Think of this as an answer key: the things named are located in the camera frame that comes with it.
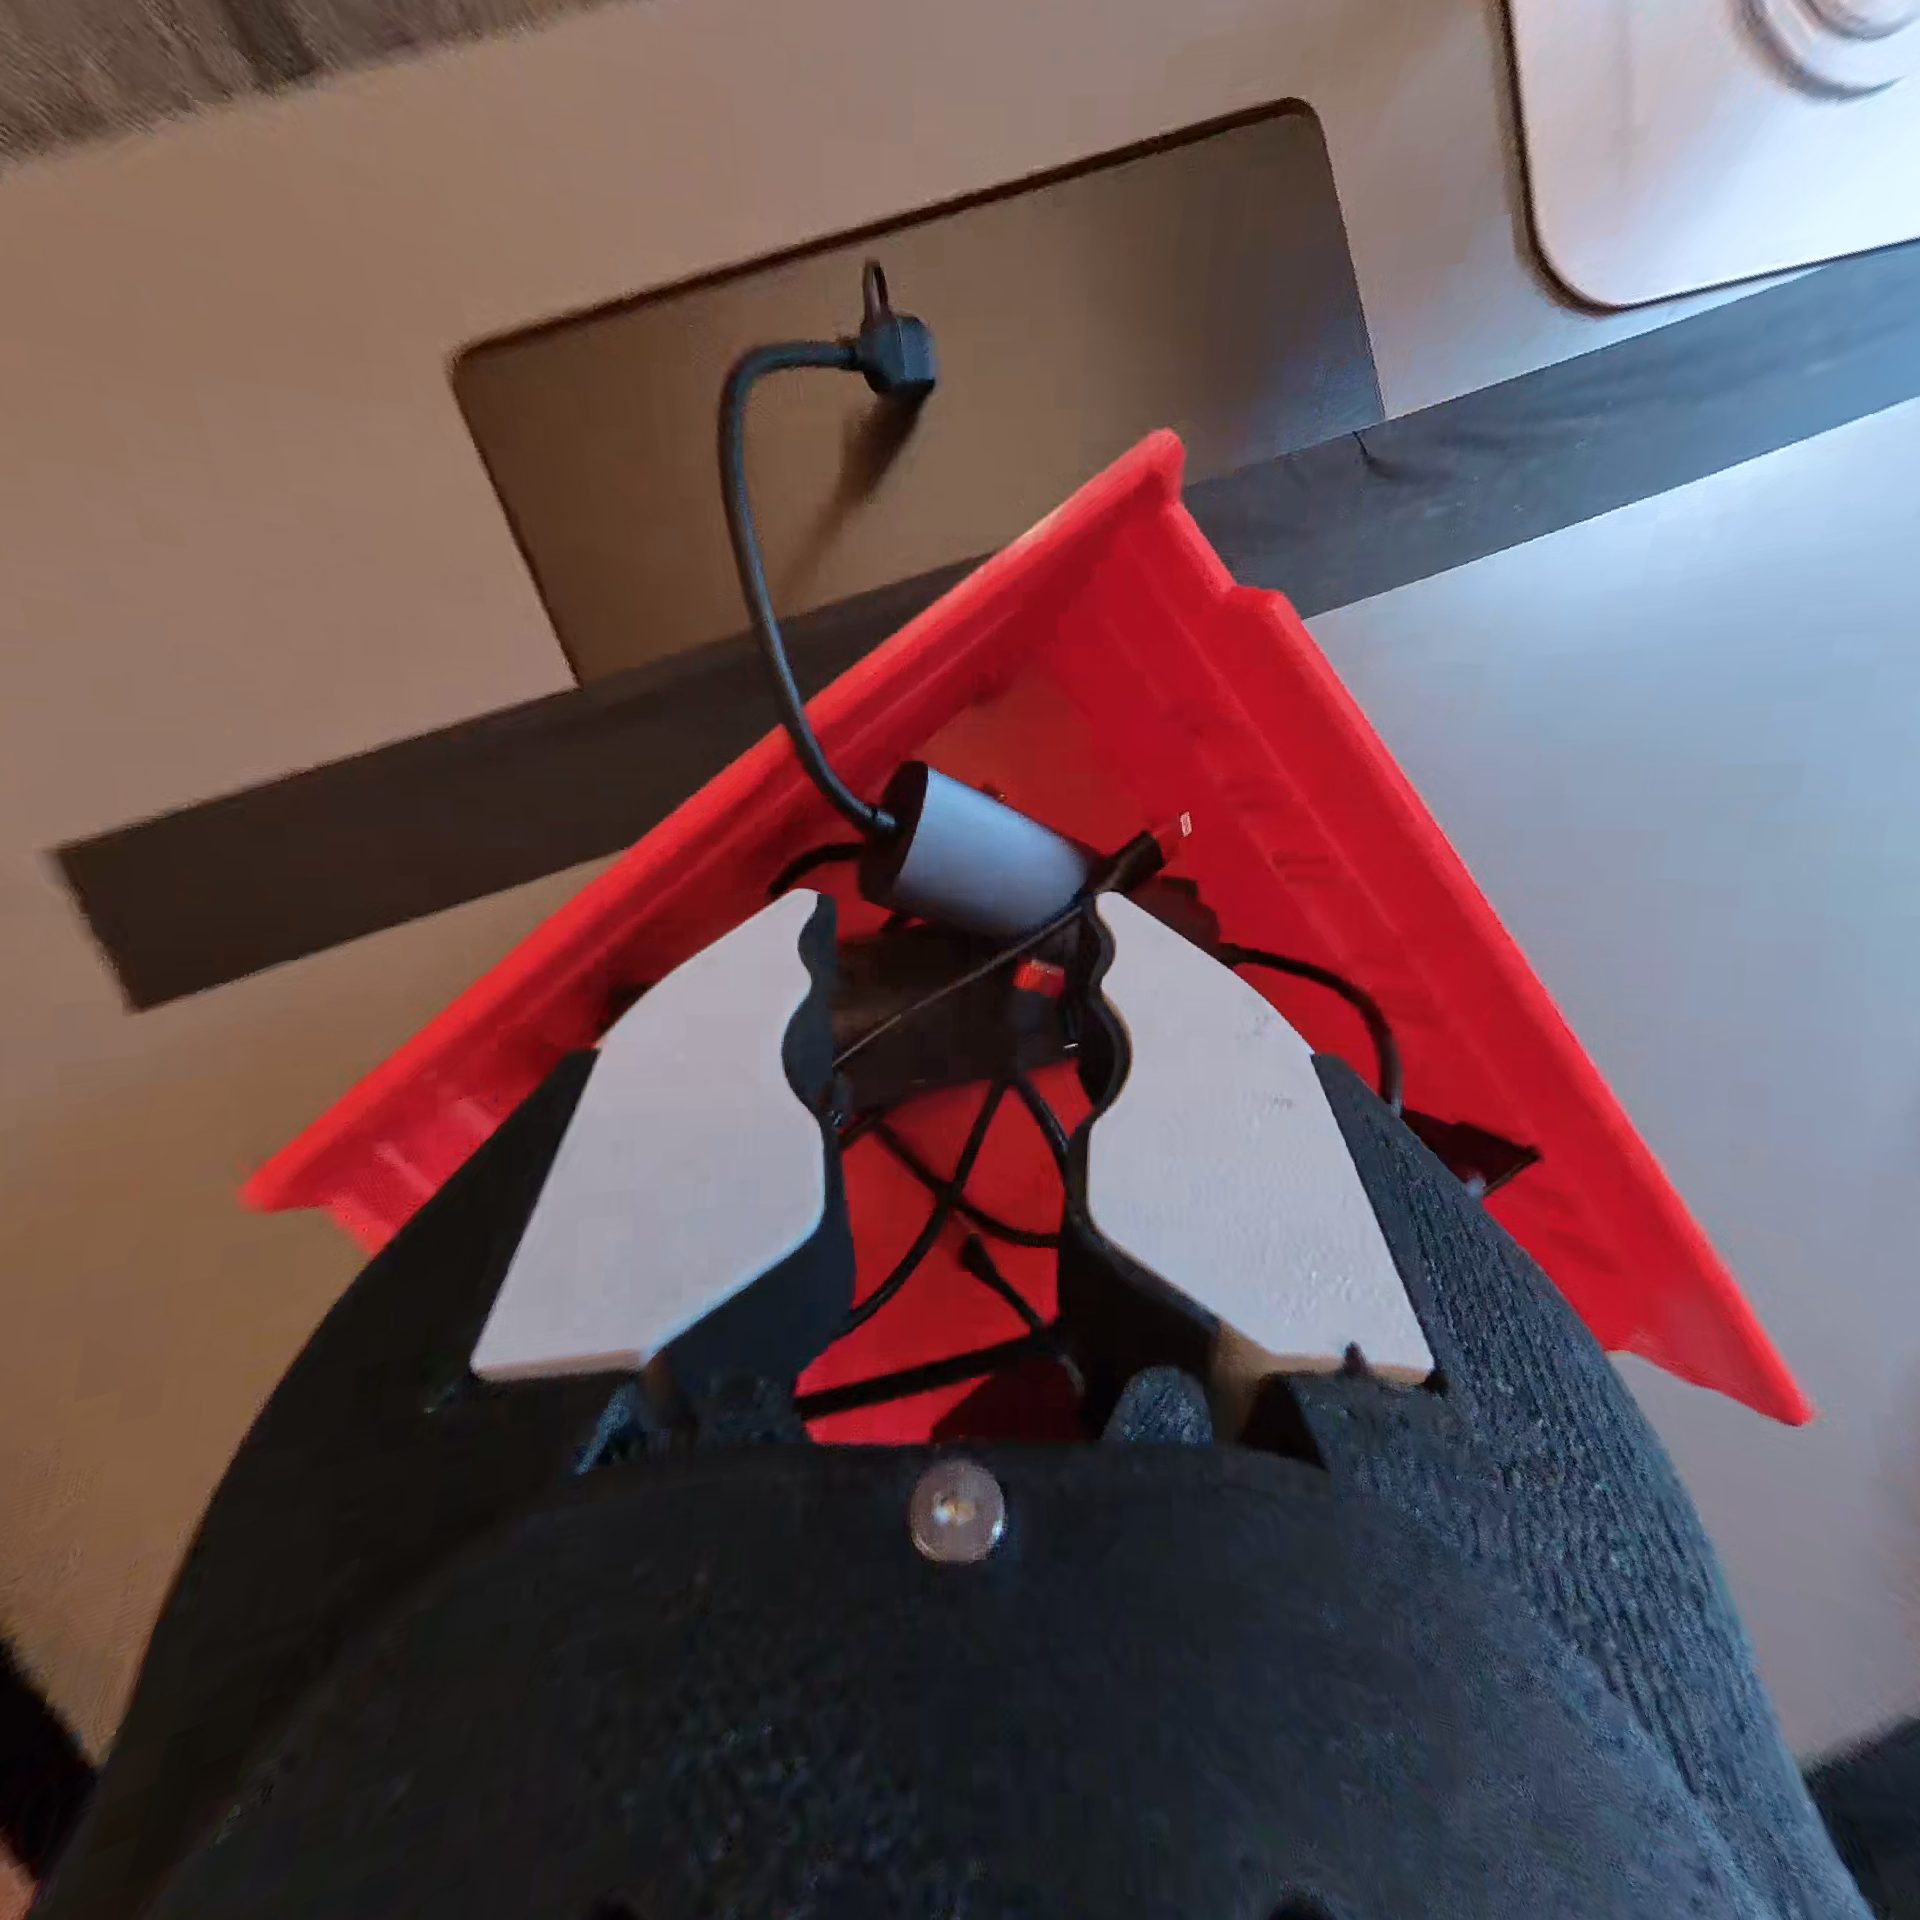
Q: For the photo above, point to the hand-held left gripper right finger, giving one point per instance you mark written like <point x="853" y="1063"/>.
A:
<point x="1247" y="1183"/>

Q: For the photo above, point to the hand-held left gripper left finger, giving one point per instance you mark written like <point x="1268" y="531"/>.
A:
<point x="675" y="1173"/>

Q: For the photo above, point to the red plastic bin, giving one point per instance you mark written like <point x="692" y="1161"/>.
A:
<point x="1274" y="782"/>

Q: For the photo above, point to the instruction sheet on stand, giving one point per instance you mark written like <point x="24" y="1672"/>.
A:
<point x="1679" y="151"/>

